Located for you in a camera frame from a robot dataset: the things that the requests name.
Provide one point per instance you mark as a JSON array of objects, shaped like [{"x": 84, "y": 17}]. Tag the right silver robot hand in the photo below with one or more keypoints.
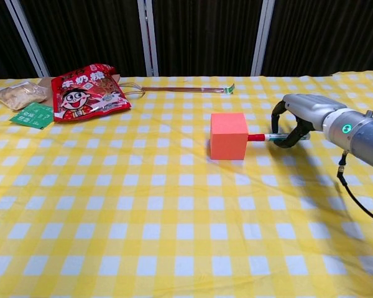
[{"x": 307, "y": 108}]

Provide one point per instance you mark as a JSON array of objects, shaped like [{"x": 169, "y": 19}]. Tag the red-capped white marker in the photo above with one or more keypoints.
[{"x": 256, "y": 137}]

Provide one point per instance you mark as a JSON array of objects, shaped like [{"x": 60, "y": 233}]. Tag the orange cube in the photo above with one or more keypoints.
[{"x": 228, "y": 146}]

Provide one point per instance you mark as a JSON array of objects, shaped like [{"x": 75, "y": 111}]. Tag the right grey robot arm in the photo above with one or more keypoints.
[{"x": 366, "y": 136}]

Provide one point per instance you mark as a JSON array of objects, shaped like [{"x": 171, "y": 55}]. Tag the wrapped chopsticks with green label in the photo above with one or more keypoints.
[{"x": 180, "y": 89}]

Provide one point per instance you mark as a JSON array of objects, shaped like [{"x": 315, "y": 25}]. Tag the yellow white checkered tablecloth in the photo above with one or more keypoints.
[{"x": 143, "y": 223}]

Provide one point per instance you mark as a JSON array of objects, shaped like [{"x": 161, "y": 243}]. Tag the red cartoon snack bag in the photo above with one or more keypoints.
[{"x": 81, "y": 99}]

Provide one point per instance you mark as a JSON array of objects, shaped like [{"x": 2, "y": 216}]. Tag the green paper packet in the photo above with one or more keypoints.
[{"x": 31, "y": 116}]

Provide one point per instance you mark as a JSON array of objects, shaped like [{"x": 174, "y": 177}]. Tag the clear bag of brown snacks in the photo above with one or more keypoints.
[{"x": 20, "y": 94}]

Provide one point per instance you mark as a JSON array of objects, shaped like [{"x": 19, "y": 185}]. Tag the white frame post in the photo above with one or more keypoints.
[
  {"x": 262, "y": 37},
  {"x": 153, "y": 56},
  {"x": 28, "y": 37}
]

